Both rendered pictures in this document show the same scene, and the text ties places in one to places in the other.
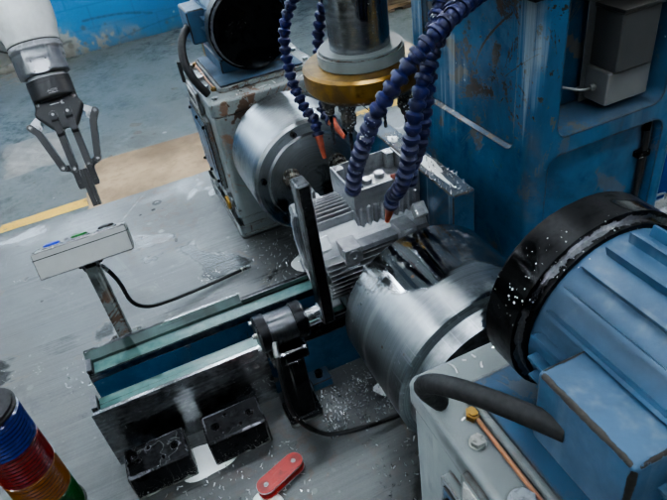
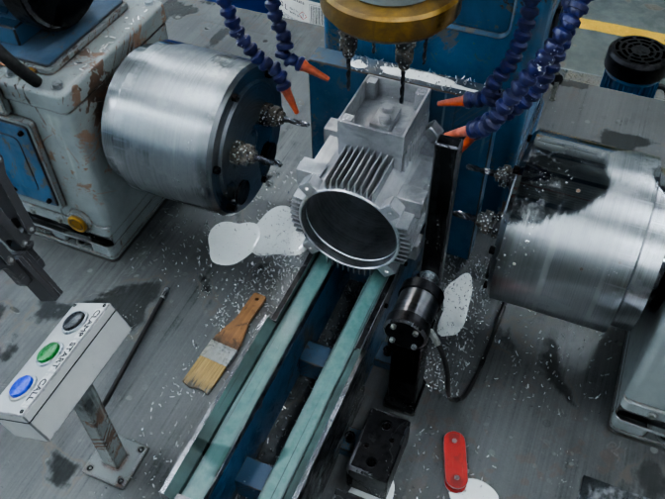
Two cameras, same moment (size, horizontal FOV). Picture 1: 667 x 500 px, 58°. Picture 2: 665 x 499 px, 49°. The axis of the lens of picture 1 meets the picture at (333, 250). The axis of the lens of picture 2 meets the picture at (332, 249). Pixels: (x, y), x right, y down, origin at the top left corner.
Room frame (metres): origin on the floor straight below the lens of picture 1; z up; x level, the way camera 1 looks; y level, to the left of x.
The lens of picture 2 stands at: (0.37, 0.61, 1.80)
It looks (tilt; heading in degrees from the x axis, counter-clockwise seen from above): 48 degrees down; 312
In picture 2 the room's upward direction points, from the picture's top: 1 degrees counter-clockwise
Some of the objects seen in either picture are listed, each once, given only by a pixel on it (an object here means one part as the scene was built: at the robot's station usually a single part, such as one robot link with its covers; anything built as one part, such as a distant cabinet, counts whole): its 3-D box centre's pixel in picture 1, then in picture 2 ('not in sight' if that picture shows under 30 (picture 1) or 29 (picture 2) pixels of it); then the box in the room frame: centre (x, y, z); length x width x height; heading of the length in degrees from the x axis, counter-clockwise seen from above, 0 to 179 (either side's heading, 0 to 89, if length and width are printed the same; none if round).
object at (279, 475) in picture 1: (280, 475); (454, 461); (0.56, 0.14, 0.81); 0.09 x 0.03 x 0.02; 128
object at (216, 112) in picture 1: (261, 131); (59, 111); (1.43, 0.13, 0.99); 0.35 x 0.31 x 0.37; 18
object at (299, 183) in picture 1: (313, 255); (438, 219); (0.70, 0.03, 1.12); 0.04 x 0.03 x 0.26; 108
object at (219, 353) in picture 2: not in sight; (229, 340); (0.96, 0.20, 0.80); 0.21 x 0.05 x 0.01; 104
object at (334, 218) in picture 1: (359, 238); (372, 187); (0.87, -0.05, 1.02); 0.20 x 0.19 x 0.19; 107
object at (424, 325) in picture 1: (465, 345); (597, 236); (0.55, -0.15, 1.04); 0.41 x 0.25 x 0.25; 18
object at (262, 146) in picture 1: (290, 149); (171, 120); (1.20, 0.06, 1.04); 0.37 x 0.25 x 0.25; 18
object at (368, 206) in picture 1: (374, 187); (384, 124); (0.88, -0.09, 1.11); 0.12 x 0.11 x 0.07; 107
